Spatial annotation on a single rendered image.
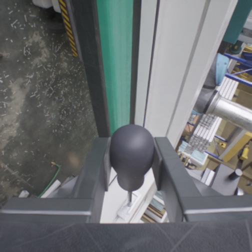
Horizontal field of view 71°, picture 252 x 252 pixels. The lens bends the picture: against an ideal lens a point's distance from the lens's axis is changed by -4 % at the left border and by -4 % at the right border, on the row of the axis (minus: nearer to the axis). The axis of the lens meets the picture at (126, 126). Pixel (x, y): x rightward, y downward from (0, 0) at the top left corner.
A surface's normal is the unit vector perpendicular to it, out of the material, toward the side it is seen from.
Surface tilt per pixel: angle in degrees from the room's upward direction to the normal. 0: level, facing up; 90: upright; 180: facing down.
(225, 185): 90
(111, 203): 90
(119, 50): 0
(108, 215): 90
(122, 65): 0
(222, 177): 90
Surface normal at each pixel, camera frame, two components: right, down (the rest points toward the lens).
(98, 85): -0.57, 0.66
